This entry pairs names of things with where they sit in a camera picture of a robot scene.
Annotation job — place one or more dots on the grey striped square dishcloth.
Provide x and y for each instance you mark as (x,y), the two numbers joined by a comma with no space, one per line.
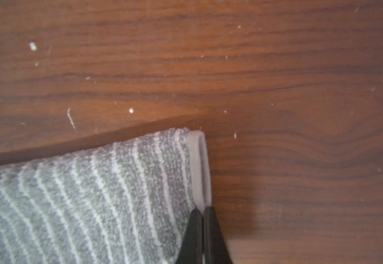
(123,203)

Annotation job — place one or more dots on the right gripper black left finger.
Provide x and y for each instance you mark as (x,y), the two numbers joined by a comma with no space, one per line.
(192,244)

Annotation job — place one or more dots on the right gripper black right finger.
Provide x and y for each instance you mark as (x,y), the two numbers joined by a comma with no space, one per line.
(214,246)

